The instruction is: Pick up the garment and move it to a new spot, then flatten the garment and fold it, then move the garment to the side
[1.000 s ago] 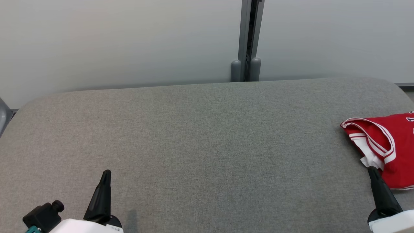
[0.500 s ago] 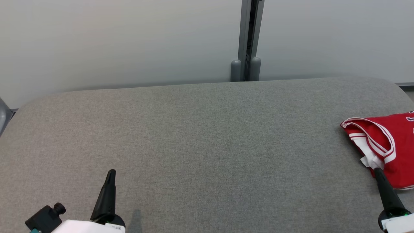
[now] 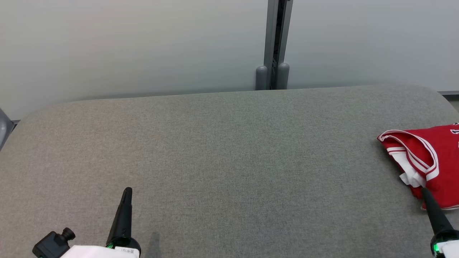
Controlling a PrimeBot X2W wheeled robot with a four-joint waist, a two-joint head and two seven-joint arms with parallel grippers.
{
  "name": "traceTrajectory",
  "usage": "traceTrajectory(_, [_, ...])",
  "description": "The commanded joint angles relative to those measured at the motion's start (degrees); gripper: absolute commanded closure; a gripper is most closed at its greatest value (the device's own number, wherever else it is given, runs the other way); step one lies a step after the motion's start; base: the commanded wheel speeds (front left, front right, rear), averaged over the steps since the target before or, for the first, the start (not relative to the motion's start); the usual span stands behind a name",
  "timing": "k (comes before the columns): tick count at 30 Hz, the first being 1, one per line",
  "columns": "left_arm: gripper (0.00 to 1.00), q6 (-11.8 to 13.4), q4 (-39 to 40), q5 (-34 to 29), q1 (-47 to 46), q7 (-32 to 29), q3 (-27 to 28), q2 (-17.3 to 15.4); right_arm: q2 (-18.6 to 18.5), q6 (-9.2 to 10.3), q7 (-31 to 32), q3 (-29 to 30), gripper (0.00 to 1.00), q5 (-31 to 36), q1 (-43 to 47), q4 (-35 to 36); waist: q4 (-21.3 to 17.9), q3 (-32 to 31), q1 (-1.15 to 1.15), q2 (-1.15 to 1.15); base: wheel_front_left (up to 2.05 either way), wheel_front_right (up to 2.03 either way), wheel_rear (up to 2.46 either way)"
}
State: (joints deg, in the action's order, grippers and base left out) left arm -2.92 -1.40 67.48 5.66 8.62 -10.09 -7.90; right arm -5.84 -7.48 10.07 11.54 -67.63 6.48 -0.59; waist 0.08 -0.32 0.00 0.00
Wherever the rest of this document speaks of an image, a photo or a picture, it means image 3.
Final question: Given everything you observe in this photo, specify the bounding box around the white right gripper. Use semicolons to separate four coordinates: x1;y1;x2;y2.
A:
421;187;459;258

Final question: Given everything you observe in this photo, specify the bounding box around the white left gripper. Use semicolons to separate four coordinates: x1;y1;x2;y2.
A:
61;187;141;258

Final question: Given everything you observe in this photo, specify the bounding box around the red t-shirt with white sleeves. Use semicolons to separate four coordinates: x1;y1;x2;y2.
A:
377;123;459;211

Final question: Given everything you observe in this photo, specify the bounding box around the grey curved furniture piece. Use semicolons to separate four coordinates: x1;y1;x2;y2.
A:
0;107;15;152

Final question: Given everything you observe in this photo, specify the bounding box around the grey partition post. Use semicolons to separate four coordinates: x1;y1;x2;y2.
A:
255;0;294;91

